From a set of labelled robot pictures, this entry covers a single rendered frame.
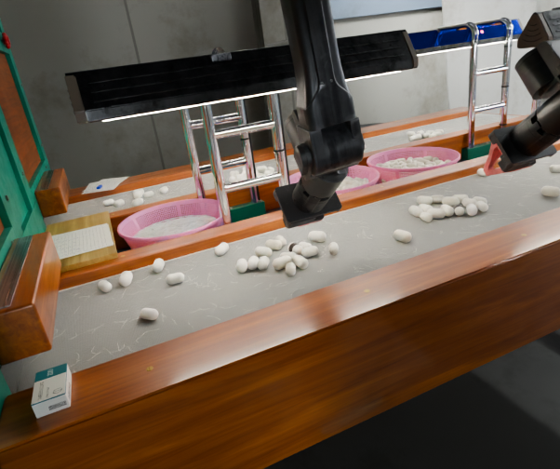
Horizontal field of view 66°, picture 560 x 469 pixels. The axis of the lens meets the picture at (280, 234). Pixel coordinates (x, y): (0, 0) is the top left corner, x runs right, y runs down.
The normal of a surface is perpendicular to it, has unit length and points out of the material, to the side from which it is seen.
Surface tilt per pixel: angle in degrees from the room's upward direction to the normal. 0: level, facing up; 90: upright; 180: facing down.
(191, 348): 0
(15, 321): 90
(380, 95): 90
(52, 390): 0
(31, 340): 90
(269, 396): 90
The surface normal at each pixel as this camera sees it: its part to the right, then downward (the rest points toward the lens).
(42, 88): 0.33, 0.32
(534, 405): -0.13, -0.92
